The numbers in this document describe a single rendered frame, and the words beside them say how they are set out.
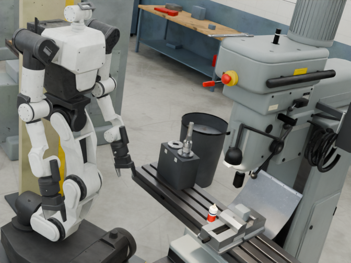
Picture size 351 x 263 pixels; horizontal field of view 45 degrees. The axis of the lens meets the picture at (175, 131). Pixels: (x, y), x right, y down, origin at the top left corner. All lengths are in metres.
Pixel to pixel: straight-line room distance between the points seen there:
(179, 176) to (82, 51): 0.86
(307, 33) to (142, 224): 2.27
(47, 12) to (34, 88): 1.29
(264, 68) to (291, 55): 0.15
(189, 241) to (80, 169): 0.65
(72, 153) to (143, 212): 1.76
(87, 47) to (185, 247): 1.06
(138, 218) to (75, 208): 1.54
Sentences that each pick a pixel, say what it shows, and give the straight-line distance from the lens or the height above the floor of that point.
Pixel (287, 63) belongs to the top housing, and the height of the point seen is 1.85.
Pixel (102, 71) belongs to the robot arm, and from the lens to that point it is 2.18.
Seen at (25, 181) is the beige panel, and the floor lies 0.28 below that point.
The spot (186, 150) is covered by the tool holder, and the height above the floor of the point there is 1.18.
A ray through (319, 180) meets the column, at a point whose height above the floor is 1.21.
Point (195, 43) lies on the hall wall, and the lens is 8.16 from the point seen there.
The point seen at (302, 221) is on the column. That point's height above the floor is 0.95.
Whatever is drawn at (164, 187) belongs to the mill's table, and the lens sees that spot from 2.35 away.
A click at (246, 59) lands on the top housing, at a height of 1.85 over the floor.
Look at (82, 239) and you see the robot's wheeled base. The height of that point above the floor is 0.57.
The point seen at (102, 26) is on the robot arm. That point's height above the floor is 1.76.
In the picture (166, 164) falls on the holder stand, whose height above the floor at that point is 1.06.
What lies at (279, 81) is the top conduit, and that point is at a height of 1.80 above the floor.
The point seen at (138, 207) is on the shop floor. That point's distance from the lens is 3.79.
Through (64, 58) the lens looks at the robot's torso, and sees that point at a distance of 1.87.
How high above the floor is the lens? 2.24
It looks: 25 degrees down
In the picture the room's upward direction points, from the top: 10 degrees clockwise
